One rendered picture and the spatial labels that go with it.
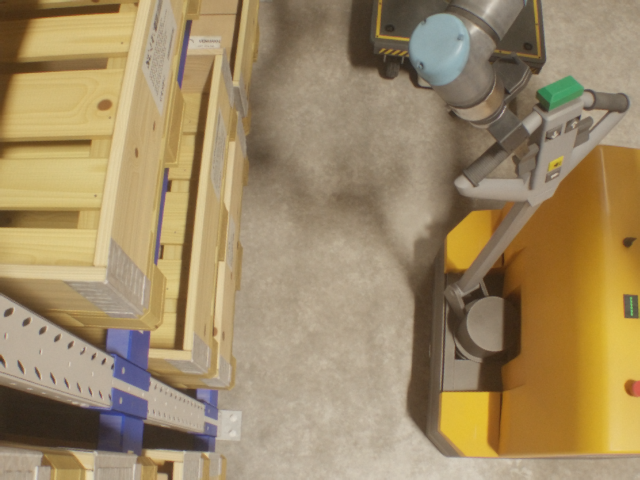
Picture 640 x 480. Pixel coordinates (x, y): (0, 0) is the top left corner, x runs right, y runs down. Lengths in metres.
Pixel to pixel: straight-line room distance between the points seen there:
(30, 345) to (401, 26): 2.04
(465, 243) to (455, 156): 0.60
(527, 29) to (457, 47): 1.83
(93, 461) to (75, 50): 0.81
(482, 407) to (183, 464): 0.99
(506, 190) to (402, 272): 1.24
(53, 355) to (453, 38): 0.68
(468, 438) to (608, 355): 0.60
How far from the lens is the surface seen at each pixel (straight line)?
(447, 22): 0.89
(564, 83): 1.16
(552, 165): 1.26
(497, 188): 1.22
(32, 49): 1.39
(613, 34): 3.29
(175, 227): 1.71
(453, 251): 2.15
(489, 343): 1.97
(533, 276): 1.86
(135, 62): 1.03
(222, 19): 2.39
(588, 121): 1.27
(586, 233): 1.70
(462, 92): 0.92
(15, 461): 0.67
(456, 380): 2.09
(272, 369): 2.35
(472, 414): 2.02
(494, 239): 1.61
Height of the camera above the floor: 2.32
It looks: 71 degrees down
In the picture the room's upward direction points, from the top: 1 degrees counter-clockwise
